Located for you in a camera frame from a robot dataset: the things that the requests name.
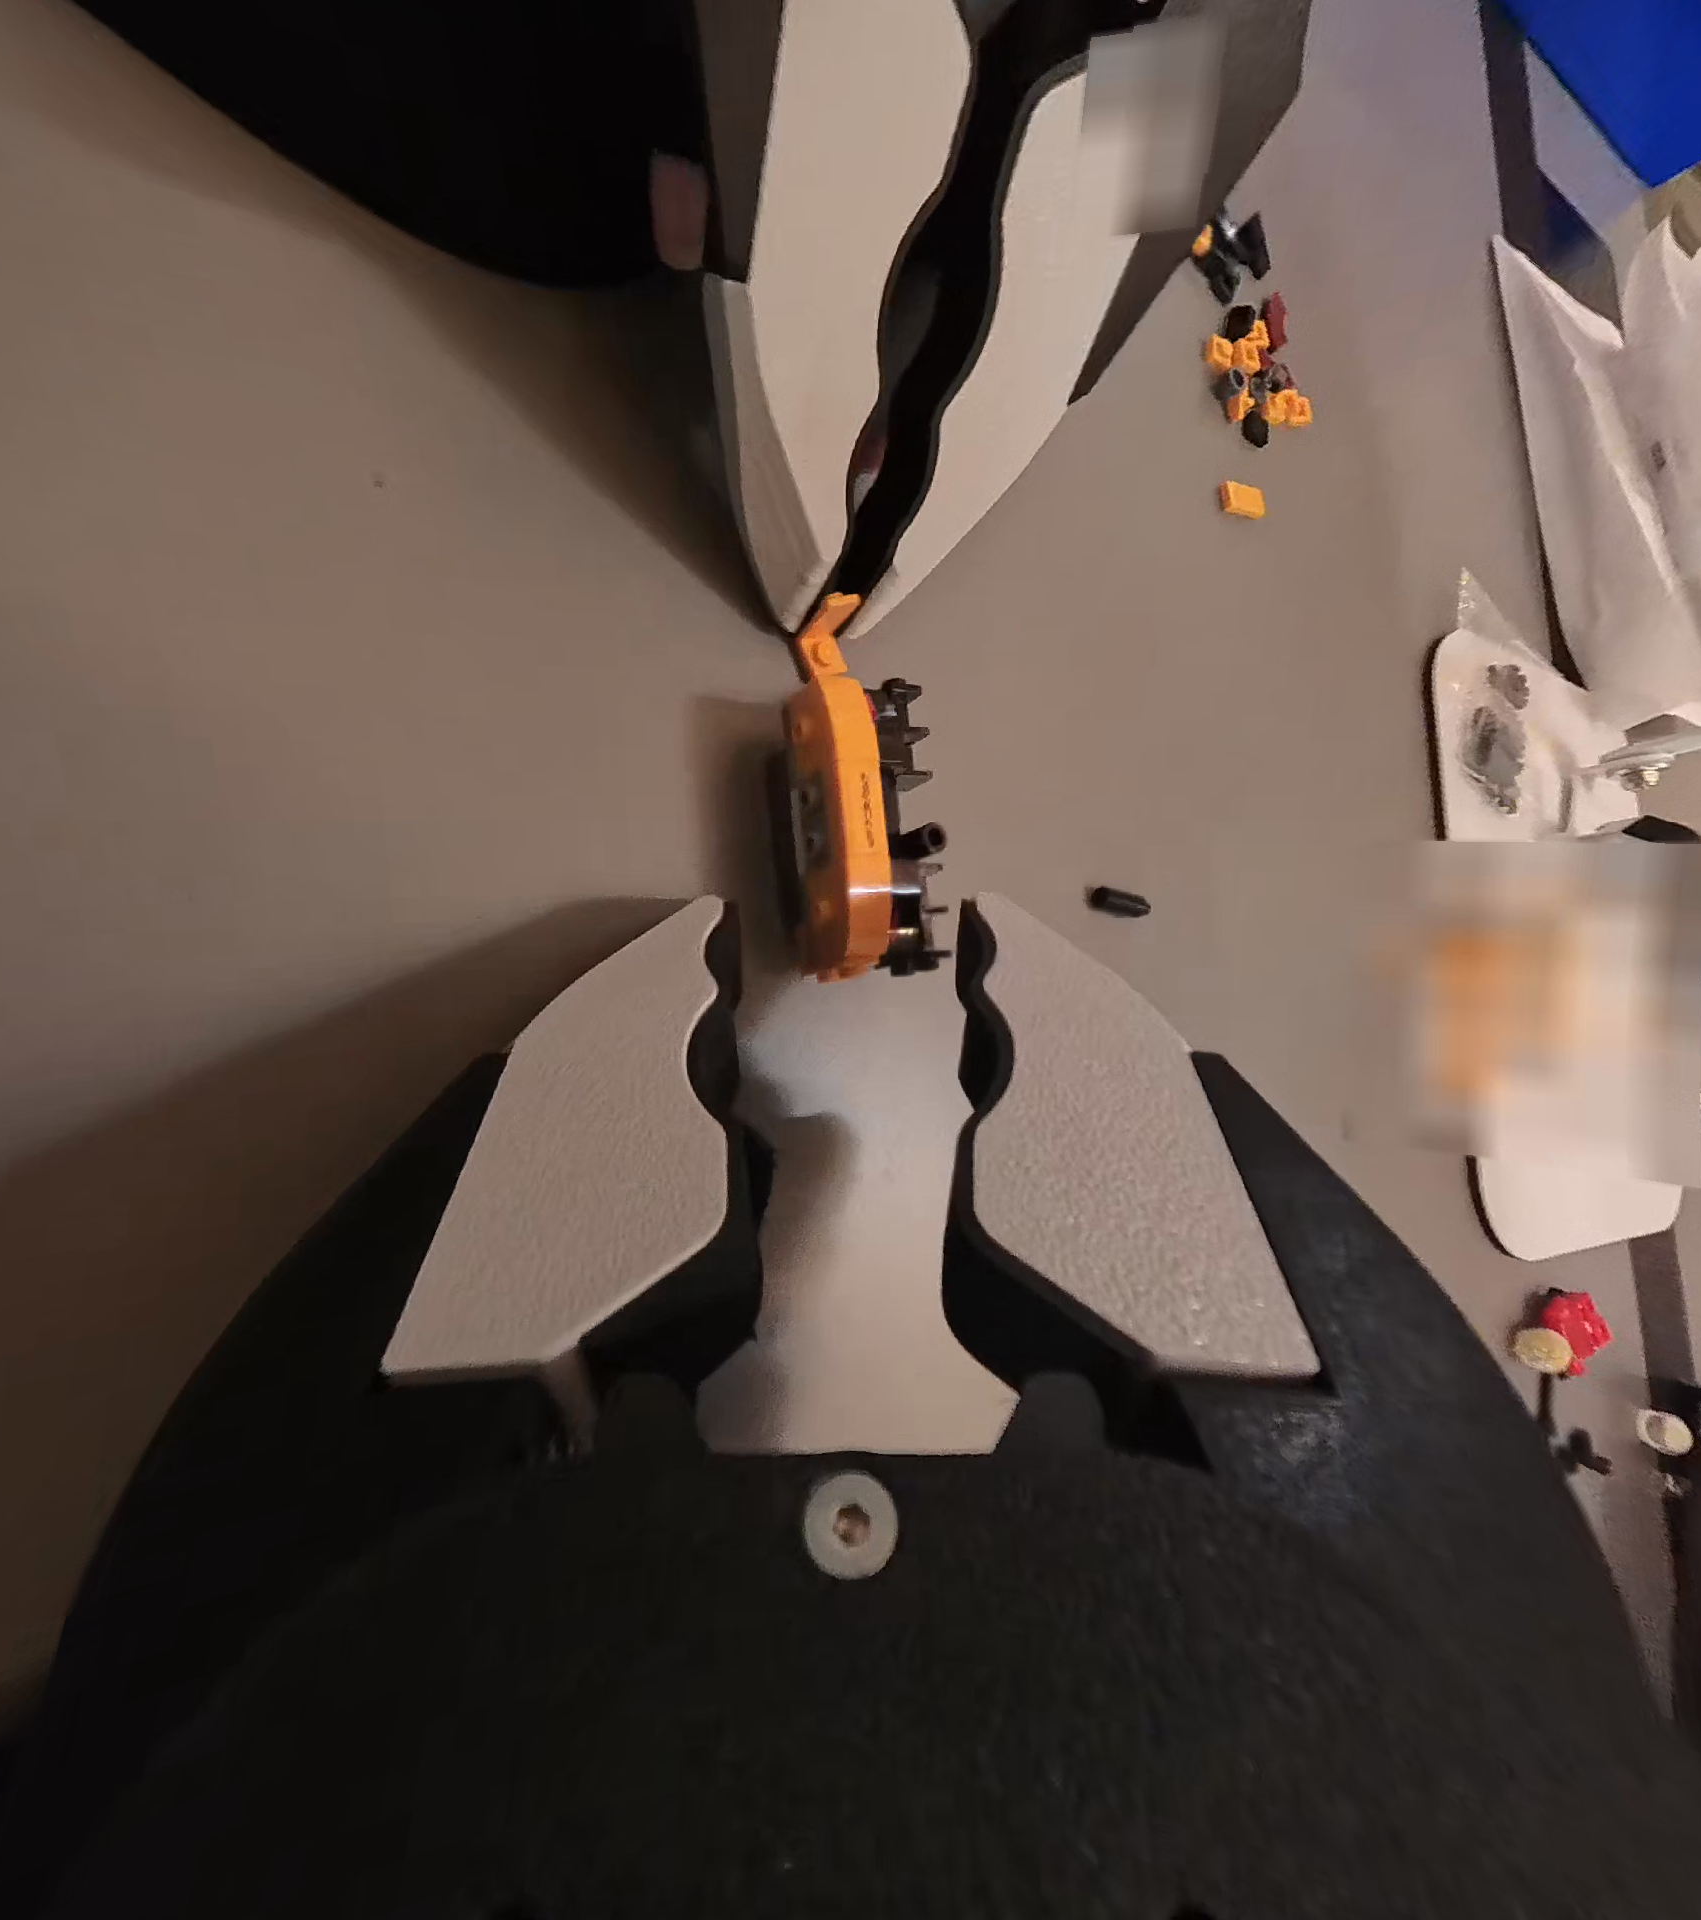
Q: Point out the orange lego car section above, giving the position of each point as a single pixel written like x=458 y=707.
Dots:
x=843 y=810

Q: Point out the blue plastic bin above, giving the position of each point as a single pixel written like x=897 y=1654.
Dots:
x=1660 y=74

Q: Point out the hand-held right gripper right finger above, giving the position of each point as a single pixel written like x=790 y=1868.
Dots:
x=1121 y=1171

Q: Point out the clear bag of black parts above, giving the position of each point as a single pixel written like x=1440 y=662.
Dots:
x=1496 y=735

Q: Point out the white tray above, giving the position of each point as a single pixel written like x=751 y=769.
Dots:
x=1570 y=1201

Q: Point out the pile of small lego pieces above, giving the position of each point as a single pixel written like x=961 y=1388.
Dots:
x=1255 y=345

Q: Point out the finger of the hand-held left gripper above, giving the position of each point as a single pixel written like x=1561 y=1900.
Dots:
x=1046 y=314
x=805 y=224

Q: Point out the small black lego piece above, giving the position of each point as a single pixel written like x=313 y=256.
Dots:
x=1578 y=1448

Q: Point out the orange lego tile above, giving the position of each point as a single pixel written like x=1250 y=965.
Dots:
x=1241 y=500

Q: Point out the small orange lego piece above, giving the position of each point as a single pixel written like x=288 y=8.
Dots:
x=827 y=630

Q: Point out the person's left hand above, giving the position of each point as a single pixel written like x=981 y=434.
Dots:
x=680 y=211

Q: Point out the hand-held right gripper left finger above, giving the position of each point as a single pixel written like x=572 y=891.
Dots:
x=582 y=1171

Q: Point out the small black lego pin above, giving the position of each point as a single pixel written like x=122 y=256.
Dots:
x=1118 y=902

